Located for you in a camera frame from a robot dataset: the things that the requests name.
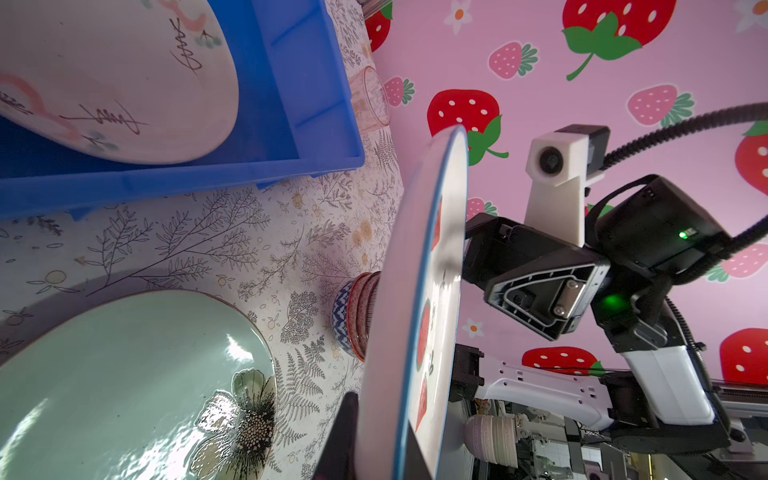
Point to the blue patterned bowl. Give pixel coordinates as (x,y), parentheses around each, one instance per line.
(352,313)

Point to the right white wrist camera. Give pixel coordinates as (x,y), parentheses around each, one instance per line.
(562,165)

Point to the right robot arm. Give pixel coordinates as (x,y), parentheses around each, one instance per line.
(664,403)

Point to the pink glass cup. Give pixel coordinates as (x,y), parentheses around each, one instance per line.
(369,101)

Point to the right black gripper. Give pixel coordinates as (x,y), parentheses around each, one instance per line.
(647,233)

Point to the blue plastic bin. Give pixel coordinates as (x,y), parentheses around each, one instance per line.
(294,118)

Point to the cream floral plate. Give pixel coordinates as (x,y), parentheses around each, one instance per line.
(142,82)

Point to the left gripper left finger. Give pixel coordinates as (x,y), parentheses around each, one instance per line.
(337,459)

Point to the green flower plate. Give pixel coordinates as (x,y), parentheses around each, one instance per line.
(162,385)

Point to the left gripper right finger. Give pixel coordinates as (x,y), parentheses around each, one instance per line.
(422,463)

